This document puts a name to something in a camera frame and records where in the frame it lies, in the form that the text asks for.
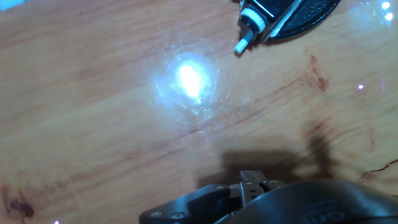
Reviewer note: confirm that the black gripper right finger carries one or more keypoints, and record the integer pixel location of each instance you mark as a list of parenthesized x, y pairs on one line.
[(252, 186)]

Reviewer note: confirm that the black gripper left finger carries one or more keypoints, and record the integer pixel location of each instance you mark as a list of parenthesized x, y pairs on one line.
[(199, 205)]

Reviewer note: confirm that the glossy wooden board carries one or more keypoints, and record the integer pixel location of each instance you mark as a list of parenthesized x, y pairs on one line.
[(93, 124)]

